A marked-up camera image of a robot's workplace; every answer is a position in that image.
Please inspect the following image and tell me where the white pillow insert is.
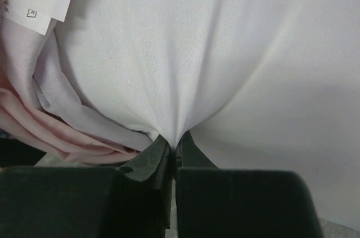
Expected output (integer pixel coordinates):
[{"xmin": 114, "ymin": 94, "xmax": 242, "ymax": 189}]
[{"xmin": 0, "ymin": 0, "xmax": 360, "ymax": 222}]

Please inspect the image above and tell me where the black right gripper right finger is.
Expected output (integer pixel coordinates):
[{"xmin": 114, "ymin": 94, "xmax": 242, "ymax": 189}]
[{"xmin": 175, "ymin": 132, "xmax": 323, "ymax": 237}]

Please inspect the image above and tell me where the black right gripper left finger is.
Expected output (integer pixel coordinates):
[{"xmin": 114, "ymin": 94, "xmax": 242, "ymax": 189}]
[{"xmin": 1, "ymin": 137, "xmax": 172, "ymax": 237}]

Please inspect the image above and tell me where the pink pillowcase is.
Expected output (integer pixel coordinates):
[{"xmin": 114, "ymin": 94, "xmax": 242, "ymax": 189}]
[{"xmin": 1, "ymin": 20, "xmax": 151, "ymax": 164}]

